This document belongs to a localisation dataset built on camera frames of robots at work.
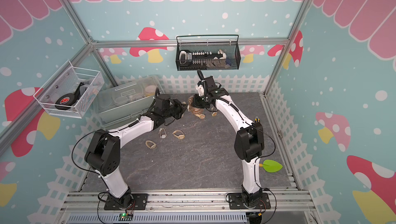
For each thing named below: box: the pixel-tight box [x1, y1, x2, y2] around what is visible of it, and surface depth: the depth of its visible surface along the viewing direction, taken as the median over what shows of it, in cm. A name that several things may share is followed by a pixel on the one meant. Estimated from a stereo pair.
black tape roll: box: [54, 92, 77, 111], surface depth 71 cm
